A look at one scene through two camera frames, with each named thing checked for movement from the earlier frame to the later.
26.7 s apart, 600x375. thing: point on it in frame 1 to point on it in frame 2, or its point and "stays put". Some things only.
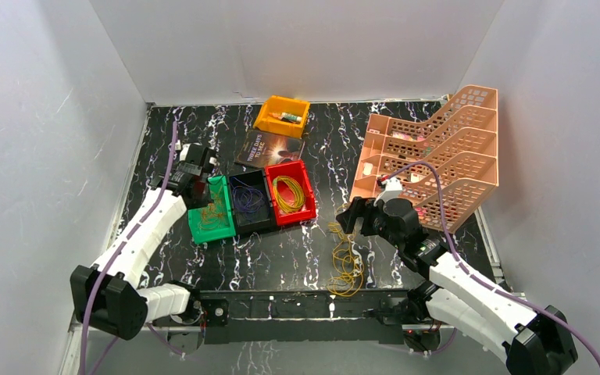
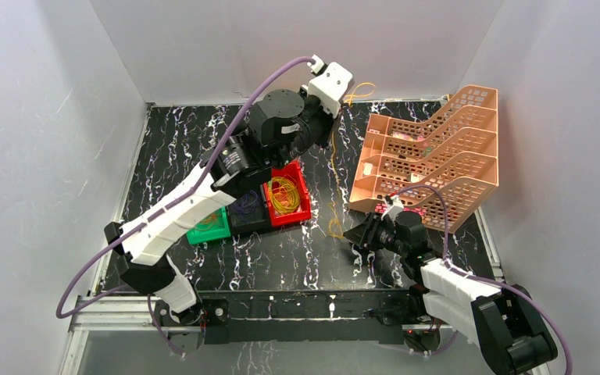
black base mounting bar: (303, 316) stays put
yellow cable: (347, 266) to (336, 201)
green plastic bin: (215, 220) stays put
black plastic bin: (250, 202) stays put
